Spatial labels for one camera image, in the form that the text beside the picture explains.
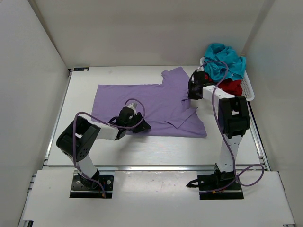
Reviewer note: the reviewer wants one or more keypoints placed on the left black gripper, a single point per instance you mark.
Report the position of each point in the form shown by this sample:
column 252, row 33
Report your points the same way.
column 138, row 120

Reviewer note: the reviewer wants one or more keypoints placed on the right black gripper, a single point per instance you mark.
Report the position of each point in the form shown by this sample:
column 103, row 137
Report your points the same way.
column 192, row 88

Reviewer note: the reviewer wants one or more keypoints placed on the purple t shirt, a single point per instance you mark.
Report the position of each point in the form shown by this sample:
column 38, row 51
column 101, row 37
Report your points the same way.
column 167, row 106

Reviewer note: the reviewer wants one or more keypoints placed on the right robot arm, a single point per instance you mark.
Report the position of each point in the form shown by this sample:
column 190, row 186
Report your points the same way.
column 232, row 117

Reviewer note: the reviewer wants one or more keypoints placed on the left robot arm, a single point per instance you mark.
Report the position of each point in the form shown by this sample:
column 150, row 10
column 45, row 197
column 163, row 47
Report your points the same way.
column 78, row 138

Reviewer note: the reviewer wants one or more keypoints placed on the red t shirt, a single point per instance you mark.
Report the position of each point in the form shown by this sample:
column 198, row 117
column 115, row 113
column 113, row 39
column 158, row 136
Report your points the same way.
column 228, row 85

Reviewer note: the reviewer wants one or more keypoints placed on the teal t shirt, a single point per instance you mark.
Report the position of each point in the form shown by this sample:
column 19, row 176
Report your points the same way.
column 221, row 59

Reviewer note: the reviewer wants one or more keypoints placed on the white plastic basket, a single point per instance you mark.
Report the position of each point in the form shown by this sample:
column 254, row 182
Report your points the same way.
column 247, row 89

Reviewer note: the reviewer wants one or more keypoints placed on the black label sticker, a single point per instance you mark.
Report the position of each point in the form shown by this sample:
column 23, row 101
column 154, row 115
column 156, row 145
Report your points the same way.
column 81, row 69

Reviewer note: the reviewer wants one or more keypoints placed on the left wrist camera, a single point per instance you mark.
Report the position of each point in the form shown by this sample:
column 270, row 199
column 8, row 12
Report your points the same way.
column 133, row 106

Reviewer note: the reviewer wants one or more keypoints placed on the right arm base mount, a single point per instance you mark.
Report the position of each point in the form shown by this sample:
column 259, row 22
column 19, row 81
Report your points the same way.
column 217, row 186

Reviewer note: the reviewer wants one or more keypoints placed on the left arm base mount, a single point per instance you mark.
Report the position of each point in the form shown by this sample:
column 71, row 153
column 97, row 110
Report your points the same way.
column 82, row 188

